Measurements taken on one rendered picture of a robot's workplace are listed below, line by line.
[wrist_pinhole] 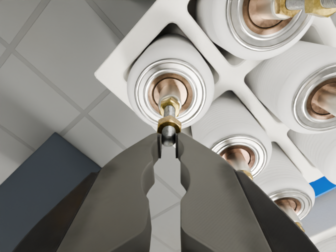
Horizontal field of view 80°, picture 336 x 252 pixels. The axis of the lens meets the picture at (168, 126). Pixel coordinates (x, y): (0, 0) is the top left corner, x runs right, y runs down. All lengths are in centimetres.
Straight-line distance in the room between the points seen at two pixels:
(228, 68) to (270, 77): 5
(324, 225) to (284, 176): 27
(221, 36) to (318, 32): 15
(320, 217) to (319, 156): 27
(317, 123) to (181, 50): 17
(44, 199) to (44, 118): 21
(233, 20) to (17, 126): 58
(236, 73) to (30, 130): 53
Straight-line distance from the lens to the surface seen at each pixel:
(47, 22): 52
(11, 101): 63
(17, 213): 47
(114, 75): 30
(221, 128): 25
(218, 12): 21
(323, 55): 26
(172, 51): 21
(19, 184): 50
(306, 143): 37
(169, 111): 17
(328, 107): 25
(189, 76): 21
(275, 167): 34
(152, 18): 28
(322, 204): 61
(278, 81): 26
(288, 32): 23
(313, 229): 59
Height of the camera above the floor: 45
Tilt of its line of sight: 62 degrees down
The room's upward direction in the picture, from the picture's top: 177 degrees counter-clockwise
